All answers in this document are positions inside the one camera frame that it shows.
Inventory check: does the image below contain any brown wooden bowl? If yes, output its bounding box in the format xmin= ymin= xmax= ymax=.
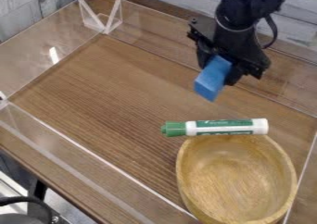
xmin=175 ymin=135 xmax=297 ymax=224

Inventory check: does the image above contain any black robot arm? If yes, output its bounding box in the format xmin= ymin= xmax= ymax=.
xmin=187 ymin=0 xmax=285 ymax=86

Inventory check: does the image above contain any clear acrylic corner bracket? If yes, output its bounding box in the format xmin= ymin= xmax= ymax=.
xmin=78 ymin=0 xmax=123 ymax=35

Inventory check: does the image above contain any clear acrylic tray wall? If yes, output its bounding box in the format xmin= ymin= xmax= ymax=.
xmin=0 ymin=92 xmax=198 ymax=224

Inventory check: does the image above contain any green white dry-erase marker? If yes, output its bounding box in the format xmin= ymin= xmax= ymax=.
xmin=161 ymin=118 xmax=269 ymax=137

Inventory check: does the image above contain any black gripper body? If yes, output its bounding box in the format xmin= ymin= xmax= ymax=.
xmin=187 ymin=18 xmax=272 ymax=80

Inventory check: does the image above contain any black cable lower left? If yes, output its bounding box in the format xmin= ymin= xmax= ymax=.
xmin=0 ymin=195 xmax=55 ymax=224

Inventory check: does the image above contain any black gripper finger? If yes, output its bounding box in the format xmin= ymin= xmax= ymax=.
xmin=196 ymin=40 xmax=216 ymax=68
xmin=225 ymin=61 xmax=249 ymax=86

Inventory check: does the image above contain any blue foam block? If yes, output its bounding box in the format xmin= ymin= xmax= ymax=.
xmin=194 ymin=56 xmax=232 ymax=101

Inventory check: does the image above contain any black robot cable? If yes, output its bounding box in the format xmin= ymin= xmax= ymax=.
xmin=258 ymin=14 xmax=280 ymax=50

